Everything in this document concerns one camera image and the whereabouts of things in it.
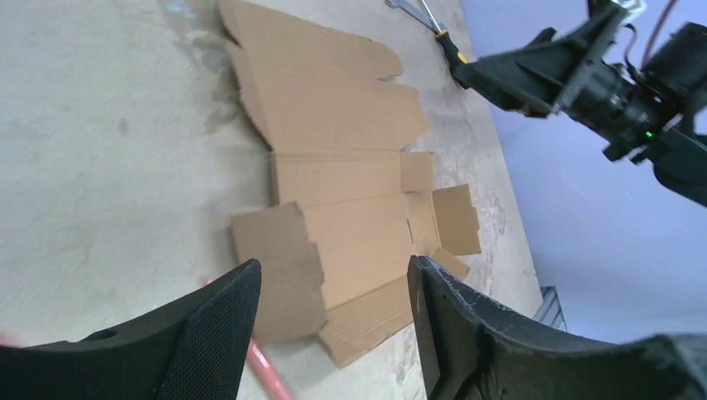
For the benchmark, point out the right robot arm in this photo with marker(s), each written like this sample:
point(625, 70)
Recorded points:
point(685, 165)

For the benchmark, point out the aluminium frame rail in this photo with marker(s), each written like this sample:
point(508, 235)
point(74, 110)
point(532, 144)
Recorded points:
point(550, 312)

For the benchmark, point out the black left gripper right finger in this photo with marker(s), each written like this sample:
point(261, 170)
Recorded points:
point(473, 347)

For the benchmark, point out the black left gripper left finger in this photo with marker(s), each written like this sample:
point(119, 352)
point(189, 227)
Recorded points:
point(194, 347)

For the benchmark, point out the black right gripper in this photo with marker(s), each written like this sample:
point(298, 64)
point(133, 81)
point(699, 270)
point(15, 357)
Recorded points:
point(650, 117)

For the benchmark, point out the silver wrench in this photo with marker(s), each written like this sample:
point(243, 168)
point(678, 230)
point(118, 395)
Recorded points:
point(416, 13)

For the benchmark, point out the brown cardboard box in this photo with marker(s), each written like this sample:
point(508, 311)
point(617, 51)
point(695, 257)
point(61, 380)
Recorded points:
point(350, 204)

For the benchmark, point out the yellow black screwdriver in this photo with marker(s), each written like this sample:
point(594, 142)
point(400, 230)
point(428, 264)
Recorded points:
point(454, 58)

